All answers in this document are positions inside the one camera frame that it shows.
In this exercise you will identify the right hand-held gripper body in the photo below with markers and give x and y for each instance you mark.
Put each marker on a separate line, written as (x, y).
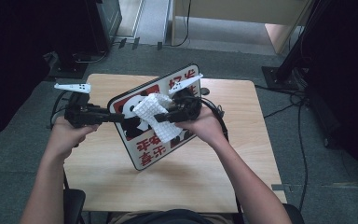
(189, 107)

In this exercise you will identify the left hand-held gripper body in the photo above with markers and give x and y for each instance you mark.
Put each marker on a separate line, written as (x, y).
(80, 113)

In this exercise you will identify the white waffle cloth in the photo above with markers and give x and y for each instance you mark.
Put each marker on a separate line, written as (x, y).
(150, 109)

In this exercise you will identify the square panda picture board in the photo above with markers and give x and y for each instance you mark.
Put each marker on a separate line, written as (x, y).
(149, 149)

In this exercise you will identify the person's right hand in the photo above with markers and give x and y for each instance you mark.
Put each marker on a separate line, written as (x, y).
(206, 126)

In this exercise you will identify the person's left hand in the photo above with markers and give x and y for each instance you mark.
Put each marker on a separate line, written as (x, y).
(63, 140)

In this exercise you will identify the dark curtain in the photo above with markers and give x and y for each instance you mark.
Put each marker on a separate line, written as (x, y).
(9, 62)
(348, 77)

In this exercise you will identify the black computer tower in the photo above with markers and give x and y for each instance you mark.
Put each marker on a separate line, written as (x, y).
(104, 25)

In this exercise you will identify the black chair armrest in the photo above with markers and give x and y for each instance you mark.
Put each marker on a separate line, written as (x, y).
(295, 214)
(74, 207)

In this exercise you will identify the person's dark top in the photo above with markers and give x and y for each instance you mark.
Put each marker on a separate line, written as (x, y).
(171, 217)

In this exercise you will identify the floor tape strip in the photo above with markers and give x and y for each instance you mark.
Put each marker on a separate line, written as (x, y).
(281, 187)

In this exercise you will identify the black metal pole stand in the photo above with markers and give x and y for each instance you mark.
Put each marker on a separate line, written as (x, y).
(295, 46)

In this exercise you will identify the black stand base plate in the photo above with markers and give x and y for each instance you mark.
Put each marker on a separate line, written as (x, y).
(68, 70)

